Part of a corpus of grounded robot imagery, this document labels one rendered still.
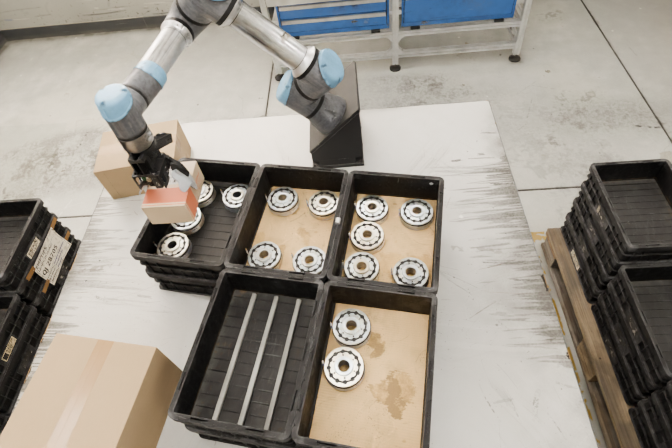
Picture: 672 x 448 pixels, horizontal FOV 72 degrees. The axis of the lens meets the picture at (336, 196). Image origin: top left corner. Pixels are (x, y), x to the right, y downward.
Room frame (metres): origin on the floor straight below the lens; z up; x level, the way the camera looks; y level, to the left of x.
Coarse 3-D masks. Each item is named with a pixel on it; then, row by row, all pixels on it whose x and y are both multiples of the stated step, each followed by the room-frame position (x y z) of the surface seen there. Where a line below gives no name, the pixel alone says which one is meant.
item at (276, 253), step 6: (258, 246) 0.81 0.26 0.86; (264, 246) 0.80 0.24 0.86; (270, 246) 0.80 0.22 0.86; (276, 246) 0.79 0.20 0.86; (252, 252) 0.79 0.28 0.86; (276, 252) 0.77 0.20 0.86; (252, 258) 0.77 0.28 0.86; (276, 258) 0.75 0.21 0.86; (252, 264) 0.74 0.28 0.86; (258, 264) 0.74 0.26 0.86; (264, 264) 0.74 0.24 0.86; (270, 264) 0.74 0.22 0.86; (276, 264) 0.73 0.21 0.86
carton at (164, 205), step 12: (192, 168) 0.92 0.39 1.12; (156, 192) 0.85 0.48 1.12; (168, 192) 0.85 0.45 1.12; (180, 192) 0.84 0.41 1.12; (192, 192) 0.86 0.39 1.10; (144, 204) 0.82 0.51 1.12; (156, 204) 0.81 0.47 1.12; (168, 204) 0.81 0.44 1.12; (180, 204) 0.80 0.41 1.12; (192, 204) 0.83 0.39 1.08; (156, 216) 0.80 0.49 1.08; (168, 216) 0.80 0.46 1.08; (180, 216) 0.80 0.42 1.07; (192, 216) 0.80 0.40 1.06
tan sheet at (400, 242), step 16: (400, 208) 0.89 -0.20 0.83; (352, 224) 0.85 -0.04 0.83; (384, 224) 0.84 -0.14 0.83; (400, 224) 0.83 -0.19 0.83; (432, 224) 0.81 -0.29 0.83; (400, 240) 0.77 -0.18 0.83; (416, 240) 0.76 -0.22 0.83; (432, 240) 0.75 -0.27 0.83; (384, 256) 0.72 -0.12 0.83; (400, 256) 0.71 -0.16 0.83; (416, 256) 0.70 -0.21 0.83; (432, 256) 0.70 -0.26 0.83; (384, 272) 0.67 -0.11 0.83
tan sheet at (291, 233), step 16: (304, 192) 1.02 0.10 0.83; (336, 192) 1.00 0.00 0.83; (304, 208) 0.95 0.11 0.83; (272, 224) 0.90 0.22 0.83; (288, 224) 0.89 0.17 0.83; (304, 224) 0.88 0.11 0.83; (320, 224) 0.87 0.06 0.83; (256, 240) 0.85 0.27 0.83; (272, 240) 0.84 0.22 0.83; (288, 240) 0.83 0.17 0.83; (304, 240) 0.82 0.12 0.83; (320, 240) 0.81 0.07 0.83; (288, 256) 0.77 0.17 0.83
